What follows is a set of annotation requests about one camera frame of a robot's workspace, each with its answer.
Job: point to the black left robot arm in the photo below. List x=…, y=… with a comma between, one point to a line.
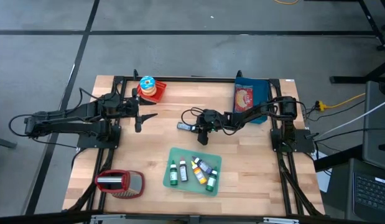
x=74, y=123

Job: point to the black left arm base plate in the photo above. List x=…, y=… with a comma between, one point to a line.
x=95, y=141

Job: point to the tan toy donut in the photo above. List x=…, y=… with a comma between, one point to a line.
x=148, y=91

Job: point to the small grey handheld device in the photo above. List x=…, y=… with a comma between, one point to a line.
x=183, y=126

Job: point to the brown ink bottle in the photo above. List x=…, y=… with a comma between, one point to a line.
x=183, y=171

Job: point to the translucent green plastic tray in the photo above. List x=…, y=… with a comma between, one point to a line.
x=187, y=189

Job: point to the green ink bottle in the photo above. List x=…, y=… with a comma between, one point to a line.
x=173, y=175
x=211, y=181

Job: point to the grey equipment case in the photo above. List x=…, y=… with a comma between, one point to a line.
x=377, y=124

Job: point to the black aluminium table frame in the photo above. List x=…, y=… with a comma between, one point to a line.
x=198, y=78

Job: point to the blue plastic tray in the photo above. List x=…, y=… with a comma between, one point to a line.
x=260, y=90

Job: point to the red-framed metal box grater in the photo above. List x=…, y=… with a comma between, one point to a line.
x=117, y=185

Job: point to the black laptop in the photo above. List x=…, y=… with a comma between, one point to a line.
x=371, y=193

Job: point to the purple ink bottle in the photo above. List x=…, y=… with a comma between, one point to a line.
x=204, y=165

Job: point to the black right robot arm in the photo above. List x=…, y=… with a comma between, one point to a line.
x=257, y=112

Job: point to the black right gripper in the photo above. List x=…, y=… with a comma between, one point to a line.
x=211, y=119

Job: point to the red snack packet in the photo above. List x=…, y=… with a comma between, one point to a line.
x=243, y=99

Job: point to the black desk leg frame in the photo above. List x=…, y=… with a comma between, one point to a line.
x=372, y=28

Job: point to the blue frosted toy donut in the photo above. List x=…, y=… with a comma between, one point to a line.
x=147, y=81

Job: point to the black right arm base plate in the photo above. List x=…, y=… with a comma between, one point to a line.
x=301, y=141

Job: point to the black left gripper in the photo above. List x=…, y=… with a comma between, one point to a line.
x=127, y=106

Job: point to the orange ink bottle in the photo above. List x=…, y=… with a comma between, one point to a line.
x=199, y=175

